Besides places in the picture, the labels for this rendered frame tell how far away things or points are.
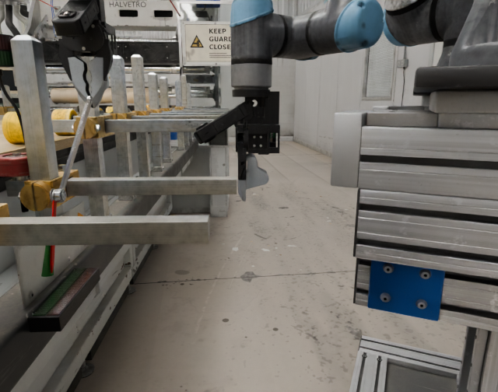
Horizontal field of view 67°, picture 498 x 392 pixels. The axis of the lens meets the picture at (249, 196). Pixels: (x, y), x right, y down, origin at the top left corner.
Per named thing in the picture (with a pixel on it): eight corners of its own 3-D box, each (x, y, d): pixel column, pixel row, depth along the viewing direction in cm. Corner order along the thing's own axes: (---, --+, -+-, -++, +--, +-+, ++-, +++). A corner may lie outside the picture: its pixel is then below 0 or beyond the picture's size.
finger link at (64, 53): (92, 81, 71) (87, 31, 68) (88, 80, 69) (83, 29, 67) (66, 81, 70) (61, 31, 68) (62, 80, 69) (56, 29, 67)
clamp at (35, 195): (81, 193, 79) (78, 169, 78) (50, 211, 66) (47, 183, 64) (54, 193, 79) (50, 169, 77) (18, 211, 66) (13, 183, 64)
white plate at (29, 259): (89, 245, 83) (85, 201, 80) (26, 308, 58) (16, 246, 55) (87, 245, 83) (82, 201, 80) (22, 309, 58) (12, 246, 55)
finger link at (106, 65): (115, 81, 71) (110, 30, 68) (113, 81, 69) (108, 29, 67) (89, 81, 70) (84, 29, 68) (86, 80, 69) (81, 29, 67)
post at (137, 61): (151, 185, 148) (142, 55, 136) (149, 187, 144) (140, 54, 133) (142, 186, 148) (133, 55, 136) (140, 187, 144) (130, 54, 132)
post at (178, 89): (184, 157, 246) (181, 80, 234) (184, 158, 242) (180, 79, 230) (179, 157, 245) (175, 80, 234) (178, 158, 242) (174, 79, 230)
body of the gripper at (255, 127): (279, 157, 70) (281, 89, 67) (233, 157, 69) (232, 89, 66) (275, 152, 77) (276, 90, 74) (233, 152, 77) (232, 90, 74)
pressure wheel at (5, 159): (55, 205, 78) (47, 150, 75) (35, 217, 70) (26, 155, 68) (15, 205, 78) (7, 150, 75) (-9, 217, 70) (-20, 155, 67)
